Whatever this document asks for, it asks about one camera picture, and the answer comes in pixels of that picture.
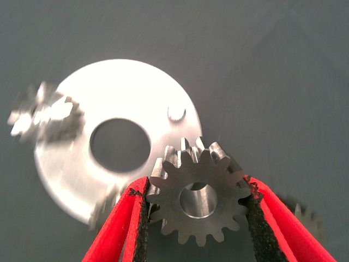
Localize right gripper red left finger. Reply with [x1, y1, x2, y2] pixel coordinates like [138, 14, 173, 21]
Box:
[81, 176, 152, 262]

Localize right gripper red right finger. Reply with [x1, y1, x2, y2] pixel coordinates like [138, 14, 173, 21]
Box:
[238, 174, 338, 262]

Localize large steel gear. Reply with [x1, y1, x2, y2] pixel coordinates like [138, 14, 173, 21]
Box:
[280, 193, 327, 242]

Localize small steel gear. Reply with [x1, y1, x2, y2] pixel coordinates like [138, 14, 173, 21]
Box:
[7, 81, 84, 144]
[146, 136, 251, 248]

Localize round metal plate with pins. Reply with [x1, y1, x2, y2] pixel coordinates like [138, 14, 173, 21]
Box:
[33, 58, 203, 226]

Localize dark grey table cloth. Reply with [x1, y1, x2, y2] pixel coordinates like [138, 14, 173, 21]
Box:
[0, 0, 349, 262]

